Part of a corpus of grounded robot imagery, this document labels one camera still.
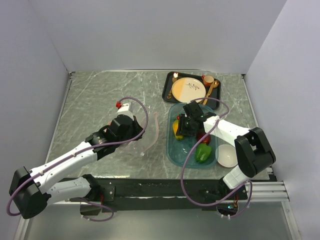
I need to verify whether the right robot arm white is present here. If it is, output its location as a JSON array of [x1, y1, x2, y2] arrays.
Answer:
[[176, 101, 276, 199]]

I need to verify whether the white bowl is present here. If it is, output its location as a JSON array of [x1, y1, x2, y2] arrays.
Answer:
[[215, 144, 238, 168]]

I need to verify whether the orange small cup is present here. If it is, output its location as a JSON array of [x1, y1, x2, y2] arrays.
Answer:
[[201, 75, 215, 87]]

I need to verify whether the teal plastic food container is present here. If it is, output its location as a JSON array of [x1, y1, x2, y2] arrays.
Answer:
[[166, 103, 220, 170]]

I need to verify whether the clear zip top bag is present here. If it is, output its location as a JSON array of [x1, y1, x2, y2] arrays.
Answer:
[[115, 112, 160, 157]]

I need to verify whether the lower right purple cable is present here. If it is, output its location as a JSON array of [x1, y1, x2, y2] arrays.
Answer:
[[217, 182, 253, 221]]

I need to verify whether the black serving tray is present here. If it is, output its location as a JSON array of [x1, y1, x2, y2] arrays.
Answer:
[[162, 71, 221, 104]]

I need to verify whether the yellow green mango toy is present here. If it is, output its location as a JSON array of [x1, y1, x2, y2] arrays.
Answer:
[[172, 119, 184, 140]]

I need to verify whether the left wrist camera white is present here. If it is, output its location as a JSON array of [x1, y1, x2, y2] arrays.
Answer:
[[117, 102, 134, 120]]

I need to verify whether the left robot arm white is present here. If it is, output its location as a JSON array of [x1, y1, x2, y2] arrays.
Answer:
[[9, 114, 146, 219]]

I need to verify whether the green bell pepper toy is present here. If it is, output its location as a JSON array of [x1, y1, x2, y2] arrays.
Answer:
[[195, 143, 212, 163]]

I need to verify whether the gold spoon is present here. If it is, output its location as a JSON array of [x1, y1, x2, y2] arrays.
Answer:
[[202, 80, 220, 105]]

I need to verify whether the black base frame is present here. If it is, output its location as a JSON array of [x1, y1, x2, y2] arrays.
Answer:
[[84, 178, 248, 212]]

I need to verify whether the gold fork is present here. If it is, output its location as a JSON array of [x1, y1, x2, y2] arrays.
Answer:
[[166, 73, 178, 100]]

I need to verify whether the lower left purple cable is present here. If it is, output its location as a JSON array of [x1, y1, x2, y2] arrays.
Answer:
[[79, 197, 116, 223]]

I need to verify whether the red apple toy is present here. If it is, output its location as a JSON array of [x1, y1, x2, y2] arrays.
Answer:
[[196, 132, 212, 145]]

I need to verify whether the cream orange plate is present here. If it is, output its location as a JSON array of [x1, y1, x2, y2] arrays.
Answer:
[[172, 77, 206, 103]]

